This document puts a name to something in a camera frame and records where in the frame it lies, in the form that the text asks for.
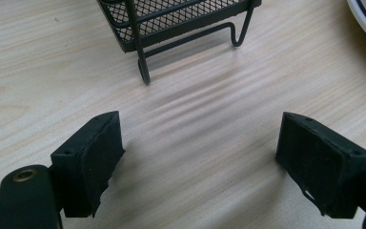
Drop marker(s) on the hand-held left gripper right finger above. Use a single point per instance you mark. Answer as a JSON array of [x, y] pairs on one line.
[[324, 165]]

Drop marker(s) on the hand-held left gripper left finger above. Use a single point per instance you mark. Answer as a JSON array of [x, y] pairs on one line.
[[85, 165]]

